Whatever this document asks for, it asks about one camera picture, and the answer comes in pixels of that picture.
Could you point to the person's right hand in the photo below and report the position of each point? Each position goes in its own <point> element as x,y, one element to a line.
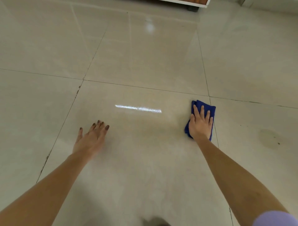
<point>200,128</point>

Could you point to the person's left hand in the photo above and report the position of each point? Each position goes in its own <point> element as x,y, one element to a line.
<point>89,143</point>

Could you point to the person's left thumb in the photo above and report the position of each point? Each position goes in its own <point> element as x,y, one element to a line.
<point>106,131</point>

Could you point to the person's right little finger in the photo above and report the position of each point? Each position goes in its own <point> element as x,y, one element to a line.
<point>211,121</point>

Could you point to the person's right middle finger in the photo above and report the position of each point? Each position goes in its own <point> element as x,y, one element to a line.
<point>202,112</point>

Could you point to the person's right thumb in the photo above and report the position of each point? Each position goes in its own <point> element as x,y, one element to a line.
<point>191,119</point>

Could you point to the person's left middle finger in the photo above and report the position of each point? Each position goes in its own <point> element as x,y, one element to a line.
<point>97,125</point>

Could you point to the person's left little finger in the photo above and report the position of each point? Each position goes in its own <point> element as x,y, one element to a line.
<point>79,135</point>

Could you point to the blue cleaning cloth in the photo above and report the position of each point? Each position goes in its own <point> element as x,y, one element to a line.
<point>210,111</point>

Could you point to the person's right forearm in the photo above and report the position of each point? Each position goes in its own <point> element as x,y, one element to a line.
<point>235,181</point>

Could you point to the person's left forearm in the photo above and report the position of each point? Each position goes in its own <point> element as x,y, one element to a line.
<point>44,191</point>

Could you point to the grey cabinet foot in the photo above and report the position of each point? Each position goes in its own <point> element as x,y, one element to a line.
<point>193,8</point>

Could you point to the white wooden cabinet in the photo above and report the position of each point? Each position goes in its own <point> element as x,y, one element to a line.
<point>186,1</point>

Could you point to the lilac shirt sleeve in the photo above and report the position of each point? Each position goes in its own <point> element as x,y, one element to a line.
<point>277,220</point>

